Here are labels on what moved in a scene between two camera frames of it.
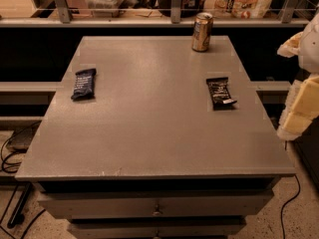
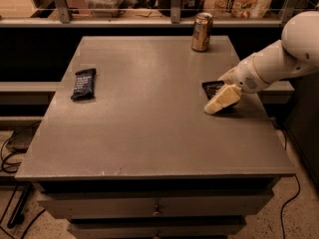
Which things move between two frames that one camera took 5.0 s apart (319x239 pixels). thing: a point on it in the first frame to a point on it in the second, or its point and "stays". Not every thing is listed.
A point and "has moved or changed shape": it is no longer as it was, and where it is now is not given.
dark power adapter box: (21, 138) stays
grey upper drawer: (138, 204) stays
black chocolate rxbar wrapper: (220, 94) has moved or changed shape
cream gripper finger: (291, 47) to (231, 77)
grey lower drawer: (156, 230) stays
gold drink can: (201, 33) stays
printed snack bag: (239, 1) stays
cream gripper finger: (301, 108) to (227, 96)
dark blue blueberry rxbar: (84, 85) stays
